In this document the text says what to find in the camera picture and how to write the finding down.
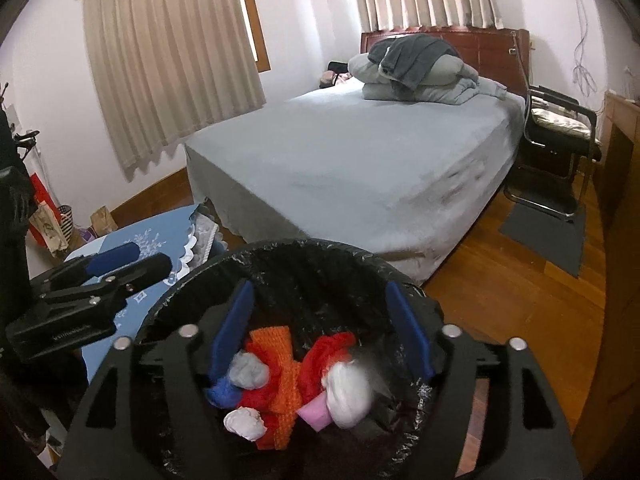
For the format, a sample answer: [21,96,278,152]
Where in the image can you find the red wooden headboard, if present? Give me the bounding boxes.
[361,26,531,97]

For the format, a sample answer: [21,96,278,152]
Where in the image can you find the black lined trash bin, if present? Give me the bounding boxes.
[135,238,443,480]

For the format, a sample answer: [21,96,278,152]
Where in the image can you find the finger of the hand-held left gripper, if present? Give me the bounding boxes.
[30,241,142,302]
[40,252,174,312]

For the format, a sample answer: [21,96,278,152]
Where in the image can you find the wide beige curtain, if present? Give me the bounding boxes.
[82,0,266,181]

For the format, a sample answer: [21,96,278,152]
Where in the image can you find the dark grey floor mat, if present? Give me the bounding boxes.
[498,200,587,280]

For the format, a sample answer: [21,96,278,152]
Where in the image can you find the brown paper bag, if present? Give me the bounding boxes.
[90,205,119,234]

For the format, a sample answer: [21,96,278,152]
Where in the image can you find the wooden desk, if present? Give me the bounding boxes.
[570,89,640,467]

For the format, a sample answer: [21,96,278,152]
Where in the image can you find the black metal chair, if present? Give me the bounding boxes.
[502,85,604,224]

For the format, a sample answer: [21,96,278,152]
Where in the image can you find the grey pillows and dark towel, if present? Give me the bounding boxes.
[347,50,509,107]

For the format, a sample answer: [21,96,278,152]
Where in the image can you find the black hanger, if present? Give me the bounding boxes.
[12,130,41,154]

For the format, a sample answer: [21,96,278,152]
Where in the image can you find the grey tissue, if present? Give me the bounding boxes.
[229,351,271,390]

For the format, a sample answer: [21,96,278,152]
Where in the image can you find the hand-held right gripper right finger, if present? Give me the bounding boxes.
[385,280,583,480]

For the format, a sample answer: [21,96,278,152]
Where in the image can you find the blue leaf-print tablecloth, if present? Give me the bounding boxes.
[62,203,222,387]

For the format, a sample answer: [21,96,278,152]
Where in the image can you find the wooden window frame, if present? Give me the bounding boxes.
[237,0,272,74]

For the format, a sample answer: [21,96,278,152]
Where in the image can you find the patterned chair cushion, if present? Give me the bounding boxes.
[531,107,591,134]

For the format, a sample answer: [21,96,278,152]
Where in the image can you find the pink cloth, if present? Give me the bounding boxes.
[296,392,334,432]

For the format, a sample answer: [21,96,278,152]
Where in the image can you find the bed with grey sheet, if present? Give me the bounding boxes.
[185,77,527,287]

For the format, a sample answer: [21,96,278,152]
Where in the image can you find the white wall cables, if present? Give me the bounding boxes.
[570,0,602,94]

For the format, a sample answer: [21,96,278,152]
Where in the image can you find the red bag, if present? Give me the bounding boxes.
[27,172,51,247]

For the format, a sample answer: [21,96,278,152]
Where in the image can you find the beige printed tote bag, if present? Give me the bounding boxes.
[30,200,69,254]

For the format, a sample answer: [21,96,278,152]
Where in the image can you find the dark grey garment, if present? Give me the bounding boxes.
[369,35,461,92]

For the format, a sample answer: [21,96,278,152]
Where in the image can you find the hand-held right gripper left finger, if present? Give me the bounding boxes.
[55,280,256,480]

